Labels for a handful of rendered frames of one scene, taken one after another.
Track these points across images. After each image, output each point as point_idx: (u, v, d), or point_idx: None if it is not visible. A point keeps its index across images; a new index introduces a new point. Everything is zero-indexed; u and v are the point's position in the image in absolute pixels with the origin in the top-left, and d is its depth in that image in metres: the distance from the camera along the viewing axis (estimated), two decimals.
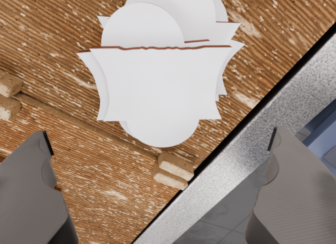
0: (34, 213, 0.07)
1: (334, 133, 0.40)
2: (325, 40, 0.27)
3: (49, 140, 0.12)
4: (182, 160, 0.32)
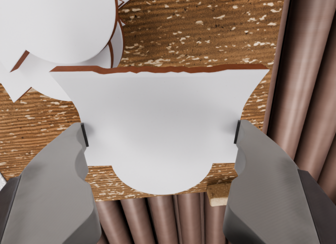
0: (64, 201, 0.07)
1: None
2: None
3: (85, 132, 0.12)
4: None
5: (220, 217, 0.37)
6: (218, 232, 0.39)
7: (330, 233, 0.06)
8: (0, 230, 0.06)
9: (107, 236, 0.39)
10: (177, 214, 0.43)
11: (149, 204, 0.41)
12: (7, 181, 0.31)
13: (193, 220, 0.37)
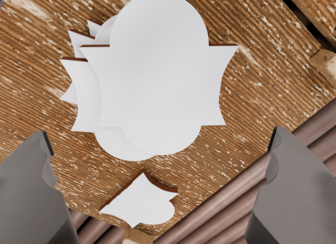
0: (34, 213, 0.07)
1: None
2: None
3: (49, 140, 0.12)
4: None
5: None
6: None
7: None
8: None
9: None
10: None
11: None
12: None
13: (92, 240, 0.42)
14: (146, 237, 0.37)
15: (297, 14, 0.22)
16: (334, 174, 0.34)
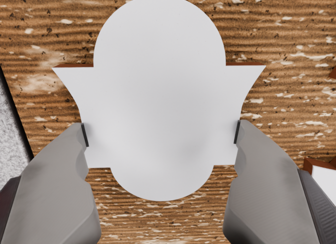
0: (64, 201, 0.07)
1: None
2: None
3: (85, 132, 0.12)
4: None
5: None
6: None
7: (330, 233, 0.06)
8: (0, 230, 0.06)
9: None
10: None
11: None
12: None
13: None
14: None
15: None
16: None
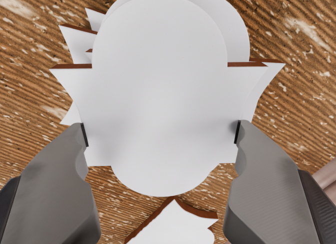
0: (64, 201, 0.07)
1: None
2: None
3: (85, 132, 0.12)
4: None
5: None
6: None
7: (330, 233, 0.06)
8: (0, 230, 0.06)
9: None
10: None
11: None
12: None
13: None
14: None
15: None
16: None
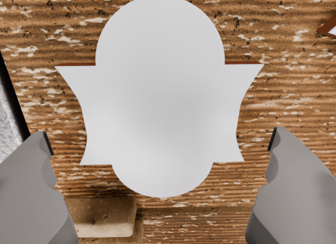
0: (34, 213, 0.07)
1: None
2: None
3: (49, 140, 0.12)
4: None
5: None
6: None
7: None
8: None
9: None
10: None
11: None
12: None
13: None
14: None
15: None
16: None
